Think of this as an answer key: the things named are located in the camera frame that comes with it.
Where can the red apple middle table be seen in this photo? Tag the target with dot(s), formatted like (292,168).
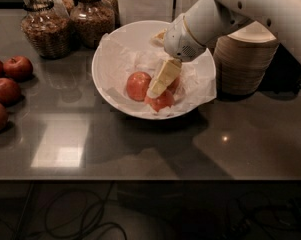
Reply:
(10,92)

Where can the glass jar with granola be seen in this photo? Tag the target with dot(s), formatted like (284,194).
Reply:
(47,31)
(91,20)

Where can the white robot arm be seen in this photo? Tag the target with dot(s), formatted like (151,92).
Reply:
(193,31)

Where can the red apple table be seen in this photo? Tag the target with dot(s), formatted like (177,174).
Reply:
(10,92)
(18,68)

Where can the red apple top table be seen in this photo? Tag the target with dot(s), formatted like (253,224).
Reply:
(18,68)

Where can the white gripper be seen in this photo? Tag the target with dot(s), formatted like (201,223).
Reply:
(179,41)

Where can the white paper liner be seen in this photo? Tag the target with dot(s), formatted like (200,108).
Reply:
(116,67)

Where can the glass jar with granola left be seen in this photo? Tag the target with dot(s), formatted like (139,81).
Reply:
(47,31)

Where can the white bowl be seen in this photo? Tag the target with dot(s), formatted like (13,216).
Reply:
(133,37)

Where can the front stack paper bowls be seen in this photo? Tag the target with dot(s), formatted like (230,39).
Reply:
(242,58)

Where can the glass jar with granola right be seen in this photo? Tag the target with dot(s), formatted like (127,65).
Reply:
(91,20)

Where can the white napkin holder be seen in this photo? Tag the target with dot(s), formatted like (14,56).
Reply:
(145,2)

